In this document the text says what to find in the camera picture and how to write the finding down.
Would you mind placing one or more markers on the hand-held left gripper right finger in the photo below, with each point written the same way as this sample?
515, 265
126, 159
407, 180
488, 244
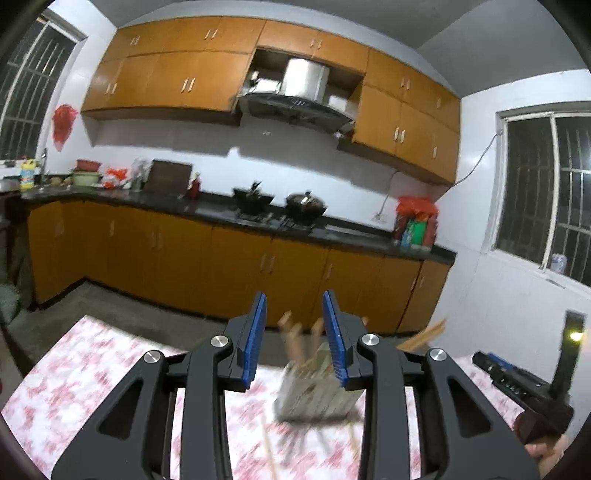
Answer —
334, 341

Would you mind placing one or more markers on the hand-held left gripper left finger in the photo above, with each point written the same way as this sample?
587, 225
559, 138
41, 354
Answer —
256, 341

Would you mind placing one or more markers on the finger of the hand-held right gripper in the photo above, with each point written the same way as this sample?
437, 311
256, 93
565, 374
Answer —
503, 369

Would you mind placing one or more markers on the metal chopstick holder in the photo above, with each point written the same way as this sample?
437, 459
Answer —
304, 392

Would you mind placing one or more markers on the black wok with utensils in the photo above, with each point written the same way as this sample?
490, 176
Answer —
251, 201

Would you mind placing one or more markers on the person's right hand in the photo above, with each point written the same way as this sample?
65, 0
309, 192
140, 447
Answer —
547, 454

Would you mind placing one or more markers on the wooden base cabinets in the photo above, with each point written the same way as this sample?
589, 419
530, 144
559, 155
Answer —
184, 258

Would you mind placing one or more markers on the can on window sill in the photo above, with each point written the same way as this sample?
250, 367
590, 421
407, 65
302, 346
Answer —
558, 263

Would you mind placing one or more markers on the gas stove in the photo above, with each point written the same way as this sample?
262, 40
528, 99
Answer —
277, 222

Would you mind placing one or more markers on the small blue packet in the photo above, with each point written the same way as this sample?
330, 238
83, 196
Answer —
406, 240

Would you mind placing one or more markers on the dark bottle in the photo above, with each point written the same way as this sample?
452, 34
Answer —
398, 228

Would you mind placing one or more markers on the black kitchen countertop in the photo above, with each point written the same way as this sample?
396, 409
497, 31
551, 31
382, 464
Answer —
212, 214

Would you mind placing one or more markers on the green carton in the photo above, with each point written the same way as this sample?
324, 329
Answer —
415, 233

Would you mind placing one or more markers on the black wok with lid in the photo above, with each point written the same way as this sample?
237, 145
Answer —
304, 205

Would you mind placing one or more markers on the red bag over bottles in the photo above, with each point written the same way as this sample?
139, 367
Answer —
417, 206

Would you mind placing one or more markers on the floral pink white tablecloth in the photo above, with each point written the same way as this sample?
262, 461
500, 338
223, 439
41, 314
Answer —
92, 369

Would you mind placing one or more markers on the small red bottle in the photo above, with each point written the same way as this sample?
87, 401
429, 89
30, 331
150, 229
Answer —
194, 187

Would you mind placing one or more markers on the dark wooden cutting board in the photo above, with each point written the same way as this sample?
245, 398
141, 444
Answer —
168, 177

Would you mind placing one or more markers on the large barred sliding window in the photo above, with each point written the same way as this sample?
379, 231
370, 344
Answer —
545, 184

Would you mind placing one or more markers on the clear plastic bag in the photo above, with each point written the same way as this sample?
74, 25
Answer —
137, 173

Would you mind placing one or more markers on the red and white plastic bag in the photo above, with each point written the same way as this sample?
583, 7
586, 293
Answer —
115, 177

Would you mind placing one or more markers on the green basin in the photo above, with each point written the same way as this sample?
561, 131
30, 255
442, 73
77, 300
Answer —
85, 178

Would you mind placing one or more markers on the red basin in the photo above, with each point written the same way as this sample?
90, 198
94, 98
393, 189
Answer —
87, 165

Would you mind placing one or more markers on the steel range hood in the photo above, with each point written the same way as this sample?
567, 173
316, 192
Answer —
300, 81

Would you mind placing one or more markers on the metal faucet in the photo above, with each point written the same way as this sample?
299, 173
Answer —
44, 161

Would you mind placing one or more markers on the yellow detergent bottle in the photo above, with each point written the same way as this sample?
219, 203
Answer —
28, 174

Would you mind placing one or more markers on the hanging red plastic bag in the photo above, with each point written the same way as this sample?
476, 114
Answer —
63, 122

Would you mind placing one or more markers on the barred window beside sink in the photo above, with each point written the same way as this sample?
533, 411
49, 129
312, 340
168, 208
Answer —
32, 87

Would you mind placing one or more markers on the white wall socket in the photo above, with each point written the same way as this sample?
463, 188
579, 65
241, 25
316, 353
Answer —
381, 215

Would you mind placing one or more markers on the wooden wall cabinets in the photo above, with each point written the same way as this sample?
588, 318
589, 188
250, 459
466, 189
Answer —
184, 78

